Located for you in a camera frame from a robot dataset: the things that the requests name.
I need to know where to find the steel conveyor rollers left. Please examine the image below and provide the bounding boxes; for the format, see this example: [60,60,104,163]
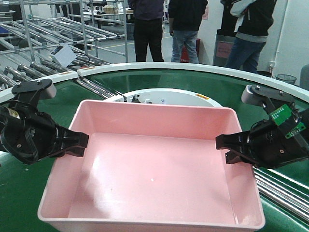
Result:
[73,77,126,101]

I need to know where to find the steel conveyor rollers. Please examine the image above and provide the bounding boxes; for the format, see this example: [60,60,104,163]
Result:
[73,77,126,101]
[253,168,309,224]

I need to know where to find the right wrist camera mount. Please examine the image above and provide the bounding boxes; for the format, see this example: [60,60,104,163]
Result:
[241,84,309,155]

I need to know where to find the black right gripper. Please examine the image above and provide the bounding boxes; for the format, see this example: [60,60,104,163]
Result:
[215,120,309,169]

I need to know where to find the metal roller rack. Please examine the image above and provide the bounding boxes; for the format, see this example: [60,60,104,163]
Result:
[0,0,129,90]

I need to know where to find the red fire extinguisher cabinet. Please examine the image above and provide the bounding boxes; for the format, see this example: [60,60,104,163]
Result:
[180,38,200,63]

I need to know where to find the white outer conveyor rail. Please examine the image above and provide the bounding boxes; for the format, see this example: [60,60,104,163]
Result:
[0,61,309,105]

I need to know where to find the green circuit board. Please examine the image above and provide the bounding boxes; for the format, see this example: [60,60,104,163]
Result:
[269,104,307,139]

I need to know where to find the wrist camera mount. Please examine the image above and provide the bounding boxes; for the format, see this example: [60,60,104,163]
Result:
[241,84,309,155]
[12,79,56,107]

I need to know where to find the white inner conveyor ring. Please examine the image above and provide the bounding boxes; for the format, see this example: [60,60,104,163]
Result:
[104,88,224,108]

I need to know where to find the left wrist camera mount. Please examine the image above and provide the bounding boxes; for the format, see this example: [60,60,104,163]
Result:
[12,79,56,107]

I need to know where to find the mesh waste basket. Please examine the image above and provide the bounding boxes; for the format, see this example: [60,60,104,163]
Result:
[275,74,297,85]

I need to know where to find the person in purple shirt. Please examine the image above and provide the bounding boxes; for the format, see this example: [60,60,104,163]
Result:
[128,0,164,62]

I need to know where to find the white control box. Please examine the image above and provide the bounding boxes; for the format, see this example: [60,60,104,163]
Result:
[50,43,76,67]

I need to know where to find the pink plastic bin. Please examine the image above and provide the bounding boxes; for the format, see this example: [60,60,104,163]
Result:
[38,100,265,232]

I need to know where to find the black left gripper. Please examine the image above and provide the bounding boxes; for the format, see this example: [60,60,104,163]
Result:
[0,100,89,165]

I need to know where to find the black bearing block right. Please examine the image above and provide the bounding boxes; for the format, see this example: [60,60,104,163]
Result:
[131,95,152,104]

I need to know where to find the steel conveyor rollers right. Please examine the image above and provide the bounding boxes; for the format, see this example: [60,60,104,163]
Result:
[253,168,309,224]

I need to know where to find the person in black grey jacket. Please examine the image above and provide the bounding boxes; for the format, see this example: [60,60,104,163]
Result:
[225,0,276,74]

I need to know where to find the green curved conveyor belt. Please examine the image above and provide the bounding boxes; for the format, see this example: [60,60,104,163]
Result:
[0,69,309,232]

